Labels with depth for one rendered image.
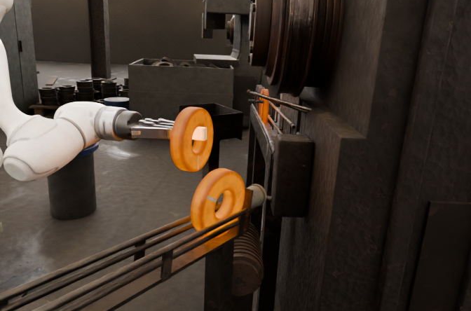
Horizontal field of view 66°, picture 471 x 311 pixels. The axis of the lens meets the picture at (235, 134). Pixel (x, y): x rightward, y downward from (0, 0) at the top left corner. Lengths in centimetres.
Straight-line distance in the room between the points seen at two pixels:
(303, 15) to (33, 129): 73
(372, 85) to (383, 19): 13
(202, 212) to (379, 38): 51
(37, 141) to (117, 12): 1088
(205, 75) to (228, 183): 286
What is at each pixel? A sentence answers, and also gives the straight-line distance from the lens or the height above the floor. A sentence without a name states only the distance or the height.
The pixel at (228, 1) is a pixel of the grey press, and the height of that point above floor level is 137.
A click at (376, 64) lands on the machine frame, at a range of 83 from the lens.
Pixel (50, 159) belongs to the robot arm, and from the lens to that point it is 94.
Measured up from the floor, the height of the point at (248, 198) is 70.
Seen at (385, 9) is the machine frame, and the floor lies 114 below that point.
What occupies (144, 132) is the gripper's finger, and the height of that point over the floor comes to 84.
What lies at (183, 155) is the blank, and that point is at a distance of 83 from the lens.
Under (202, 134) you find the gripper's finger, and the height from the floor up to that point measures 85.
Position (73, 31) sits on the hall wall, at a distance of 1218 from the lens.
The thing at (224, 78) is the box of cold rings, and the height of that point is 64.
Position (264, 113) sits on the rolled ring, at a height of 68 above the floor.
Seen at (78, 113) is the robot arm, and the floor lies 86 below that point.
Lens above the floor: 108
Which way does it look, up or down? 15 degrees down
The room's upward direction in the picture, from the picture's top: 3 degrees clockwise
